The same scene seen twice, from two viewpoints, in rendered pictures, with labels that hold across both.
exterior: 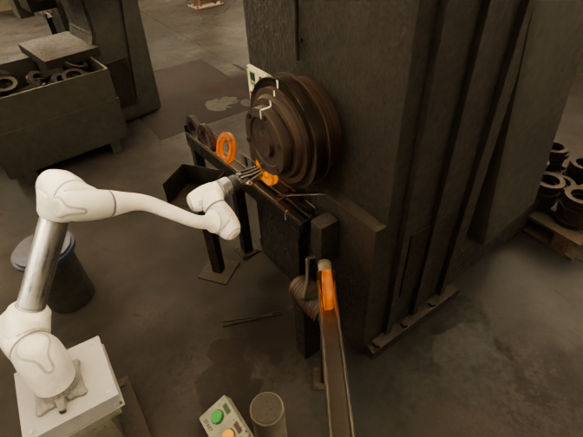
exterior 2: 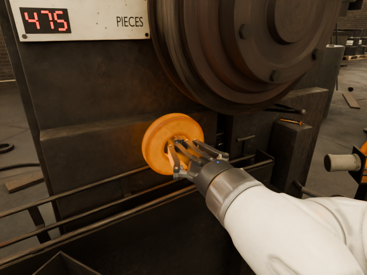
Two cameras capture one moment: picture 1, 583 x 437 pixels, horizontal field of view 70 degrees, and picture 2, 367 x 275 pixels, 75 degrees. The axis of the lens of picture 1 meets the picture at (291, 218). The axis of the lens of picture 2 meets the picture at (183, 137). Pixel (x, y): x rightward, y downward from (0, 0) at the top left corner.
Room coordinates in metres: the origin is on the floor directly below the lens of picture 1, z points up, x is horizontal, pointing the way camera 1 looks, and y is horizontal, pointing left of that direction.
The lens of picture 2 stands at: (1.60, 0.62, 1.09)
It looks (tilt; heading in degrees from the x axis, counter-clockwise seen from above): 25 degrees down; 276
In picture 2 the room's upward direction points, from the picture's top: straight up
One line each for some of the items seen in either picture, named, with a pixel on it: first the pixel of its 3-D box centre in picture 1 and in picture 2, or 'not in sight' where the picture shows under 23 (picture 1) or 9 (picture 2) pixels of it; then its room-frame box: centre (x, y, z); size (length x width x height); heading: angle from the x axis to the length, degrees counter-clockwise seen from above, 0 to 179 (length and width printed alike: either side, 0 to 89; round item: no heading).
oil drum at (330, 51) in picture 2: not in sight; (310, 81); (0.29, -2.69, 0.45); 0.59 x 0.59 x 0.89
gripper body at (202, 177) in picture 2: (238, 180); (210, 173); (1.59, 0.24, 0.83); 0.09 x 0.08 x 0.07; 124
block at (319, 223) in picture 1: (324, 239); (285, 154); (1.32, -0.14, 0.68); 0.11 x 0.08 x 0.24; 123
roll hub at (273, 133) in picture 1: (267, 140); (286, 10); (1.46, 0.08, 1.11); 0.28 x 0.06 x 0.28; 33
